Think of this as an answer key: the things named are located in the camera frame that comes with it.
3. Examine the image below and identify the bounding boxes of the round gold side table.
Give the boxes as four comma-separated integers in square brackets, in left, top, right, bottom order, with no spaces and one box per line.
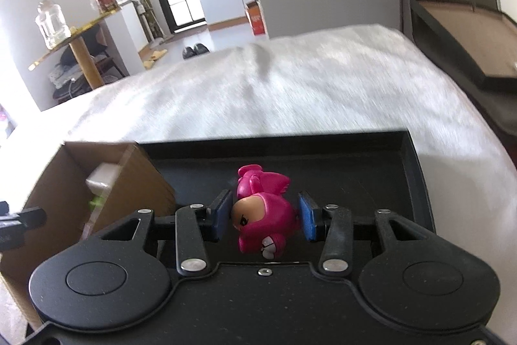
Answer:
[28,11,122,90]

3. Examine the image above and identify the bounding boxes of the black chair with clutter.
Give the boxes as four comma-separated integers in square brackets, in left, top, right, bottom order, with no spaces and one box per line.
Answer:
[49,26,127,100]

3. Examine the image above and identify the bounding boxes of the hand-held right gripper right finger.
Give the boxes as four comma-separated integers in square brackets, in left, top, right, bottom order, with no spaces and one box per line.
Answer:
[298,191,435,278]

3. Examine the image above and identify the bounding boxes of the brown cardboard box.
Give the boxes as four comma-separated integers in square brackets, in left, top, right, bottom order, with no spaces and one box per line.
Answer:
[0,142,177,329]

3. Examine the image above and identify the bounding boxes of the white charger adapter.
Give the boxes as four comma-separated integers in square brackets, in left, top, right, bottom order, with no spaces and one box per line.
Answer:
[86,163,122,194]

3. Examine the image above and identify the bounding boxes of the black plastic tray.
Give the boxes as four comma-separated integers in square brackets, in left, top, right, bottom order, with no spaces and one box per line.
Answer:
[135,130,437,265]

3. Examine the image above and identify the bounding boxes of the clear glass jar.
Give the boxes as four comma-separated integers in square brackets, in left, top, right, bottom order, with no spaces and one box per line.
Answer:
[35,1,71,50]

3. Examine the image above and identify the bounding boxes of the white fluffy blanket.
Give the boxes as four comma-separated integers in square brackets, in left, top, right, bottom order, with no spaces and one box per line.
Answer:
[0,24,517,345]

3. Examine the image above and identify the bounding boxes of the white low cabinet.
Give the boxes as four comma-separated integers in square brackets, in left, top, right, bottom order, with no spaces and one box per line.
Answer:
[107,1,154,77]

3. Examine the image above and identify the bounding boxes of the pink figurine toy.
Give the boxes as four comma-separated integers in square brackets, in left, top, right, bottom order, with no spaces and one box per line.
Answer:
[230,164,300,260]

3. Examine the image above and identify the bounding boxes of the orange cardboard box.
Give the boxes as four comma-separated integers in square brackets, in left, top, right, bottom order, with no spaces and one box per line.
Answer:
[244,1,268,36]

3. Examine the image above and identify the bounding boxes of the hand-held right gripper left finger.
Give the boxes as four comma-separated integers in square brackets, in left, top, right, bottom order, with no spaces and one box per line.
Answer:
[97,189,234,279]

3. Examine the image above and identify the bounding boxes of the black framed brown board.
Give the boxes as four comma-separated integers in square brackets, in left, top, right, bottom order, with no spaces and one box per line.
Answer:
[410,0,517,89]

